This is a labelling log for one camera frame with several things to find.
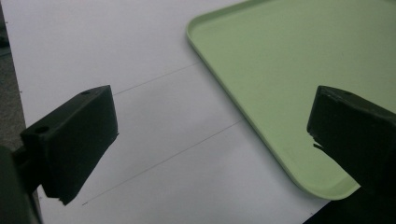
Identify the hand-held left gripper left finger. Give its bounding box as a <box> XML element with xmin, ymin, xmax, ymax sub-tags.
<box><xmin>12</xmin><ymin>84</ymin><xmax>120</xmax><ymax>206</ymax></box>

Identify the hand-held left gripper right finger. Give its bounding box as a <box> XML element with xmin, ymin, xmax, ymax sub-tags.
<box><xmin>306</xmin><ymin>85</ymin><xmax>396</xmax><ymax>200</ymax></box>

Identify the light green plastic tray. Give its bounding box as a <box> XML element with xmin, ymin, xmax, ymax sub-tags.
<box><xmin>186</xmin><ymin>0</ymin><xmax>396</xmax><ymax>201</ymax></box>

